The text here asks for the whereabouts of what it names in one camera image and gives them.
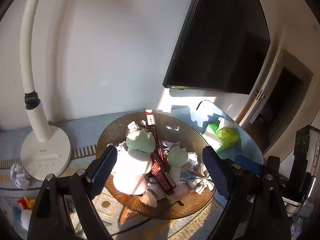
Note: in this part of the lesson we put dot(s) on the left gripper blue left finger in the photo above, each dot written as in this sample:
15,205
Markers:
99,171

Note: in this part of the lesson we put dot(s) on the paper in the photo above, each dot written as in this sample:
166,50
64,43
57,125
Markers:
20,176

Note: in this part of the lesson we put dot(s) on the silver foil snack wrapper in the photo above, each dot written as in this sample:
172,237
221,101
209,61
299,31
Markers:
197,182

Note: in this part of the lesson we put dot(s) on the round blue glass side table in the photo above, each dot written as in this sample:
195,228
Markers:
207,113

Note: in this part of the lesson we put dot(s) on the green tissue pack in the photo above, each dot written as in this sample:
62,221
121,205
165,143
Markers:
221,135

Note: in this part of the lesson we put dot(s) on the green white pink dango plush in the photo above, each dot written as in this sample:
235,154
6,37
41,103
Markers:
133,162

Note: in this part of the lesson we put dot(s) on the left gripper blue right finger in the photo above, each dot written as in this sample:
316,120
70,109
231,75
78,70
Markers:
217,171

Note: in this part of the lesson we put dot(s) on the brown ribbed wicker bowl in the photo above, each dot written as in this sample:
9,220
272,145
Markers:
168,128

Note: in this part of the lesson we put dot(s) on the blue white cat plush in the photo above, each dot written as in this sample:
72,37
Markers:
22,210

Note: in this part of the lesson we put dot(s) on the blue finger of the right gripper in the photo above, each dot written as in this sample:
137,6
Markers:
251,166

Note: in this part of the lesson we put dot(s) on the black wall monitor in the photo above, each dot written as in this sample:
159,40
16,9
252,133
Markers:
222,46

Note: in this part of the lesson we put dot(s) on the pink dango skewer plush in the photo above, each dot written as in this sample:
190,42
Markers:
177,158

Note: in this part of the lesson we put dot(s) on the dark red long box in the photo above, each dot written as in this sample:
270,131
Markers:
156,139

